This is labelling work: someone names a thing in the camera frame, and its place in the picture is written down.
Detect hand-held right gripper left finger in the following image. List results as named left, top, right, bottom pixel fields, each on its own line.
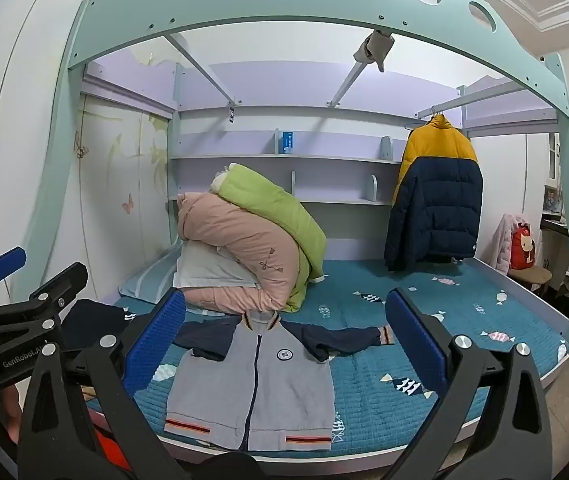
left=18, top=289, right=188, bottom=480

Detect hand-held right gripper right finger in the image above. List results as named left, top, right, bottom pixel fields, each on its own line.
left=385, top=287, right=553, bottom=480

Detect grey zip jacket navy sleeves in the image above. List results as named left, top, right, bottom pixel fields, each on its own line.
left=164, top=310, right=395, bottom=453

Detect clothes hanger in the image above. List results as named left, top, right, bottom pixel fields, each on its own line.
left=405, top=105, right=453, bottom=131

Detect person's left hand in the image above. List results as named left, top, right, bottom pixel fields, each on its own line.
left=0, top=384, right=24, bottom=443

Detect navy folded garment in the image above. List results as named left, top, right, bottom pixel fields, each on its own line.
left=59, top=299, right=138, bottom=361

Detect teal fish print mattress pad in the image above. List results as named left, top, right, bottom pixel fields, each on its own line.
left=84, top=257, right=569, bottom=461

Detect blue striped pillow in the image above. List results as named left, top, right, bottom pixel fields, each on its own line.
left=118, top=247, right=185, bottom=306

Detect white pillow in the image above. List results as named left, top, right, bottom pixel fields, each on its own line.
left=172, top=240, right=260, bottom=293

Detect red cloth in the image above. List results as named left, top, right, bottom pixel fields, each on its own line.
left=94, top=425, right=135, bottom=476

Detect round wooden stool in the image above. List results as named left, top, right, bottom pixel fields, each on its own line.
left=507, top=266, right=553, bottom=291

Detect pink quilt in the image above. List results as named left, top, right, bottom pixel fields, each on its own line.
left=177, top=192, right=315, bottom=316

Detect red cartoon bag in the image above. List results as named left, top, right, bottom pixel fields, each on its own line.
left=509, top=224, right=533, bottom=271

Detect yellow and navy puffer jacket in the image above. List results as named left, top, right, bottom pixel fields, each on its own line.
left=383, top=114, right=483, bottom=272

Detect green quilt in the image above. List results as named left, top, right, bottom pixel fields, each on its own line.
left=212, top=162, right=328, bottom=313

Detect grey cloth on bar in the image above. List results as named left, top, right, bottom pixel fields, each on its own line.
left=353, top=30, right=395, bottom=73

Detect green plant wall decal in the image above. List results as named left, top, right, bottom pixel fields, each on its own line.
left=107, top=112, right=170, bottom=196

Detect purple wall shelf unit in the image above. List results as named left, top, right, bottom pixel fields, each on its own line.
left=167, top=60, right=465, bottom=261

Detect teal bunk bed frame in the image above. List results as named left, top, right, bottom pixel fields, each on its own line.
left=62, top=0, right=569, bottom=461

